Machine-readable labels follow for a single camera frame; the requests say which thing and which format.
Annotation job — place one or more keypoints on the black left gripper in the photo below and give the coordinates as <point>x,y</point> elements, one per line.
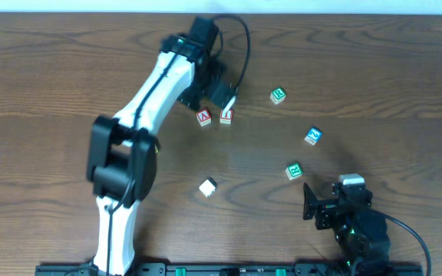
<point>209,93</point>

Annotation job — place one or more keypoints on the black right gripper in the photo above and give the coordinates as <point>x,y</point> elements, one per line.
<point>321,209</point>

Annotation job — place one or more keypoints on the red letter A block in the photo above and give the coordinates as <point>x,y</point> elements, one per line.
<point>204,117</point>

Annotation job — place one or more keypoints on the red letter I block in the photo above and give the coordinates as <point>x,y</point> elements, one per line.
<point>226,116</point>

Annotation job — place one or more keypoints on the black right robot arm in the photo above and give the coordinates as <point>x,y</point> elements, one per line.
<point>359,231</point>

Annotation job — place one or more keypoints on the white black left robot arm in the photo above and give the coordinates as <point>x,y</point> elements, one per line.
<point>122,158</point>

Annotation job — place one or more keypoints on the green R block near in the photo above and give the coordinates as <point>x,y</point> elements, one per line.
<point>293,171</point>

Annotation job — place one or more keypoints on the green r block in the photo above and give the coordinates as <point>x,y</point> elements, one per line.
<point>278,95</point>
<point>293,171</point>

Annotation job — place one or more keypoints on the blue number 2 block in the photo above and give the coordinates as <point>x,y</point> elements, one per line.
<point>313,136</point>

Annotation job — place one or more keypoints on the green R block far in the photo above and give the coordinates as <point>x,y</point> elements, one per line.
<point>278,95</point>

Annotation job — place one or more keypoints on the plain white wooden block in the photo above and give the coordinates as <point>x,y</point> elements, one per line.
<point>208,187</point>

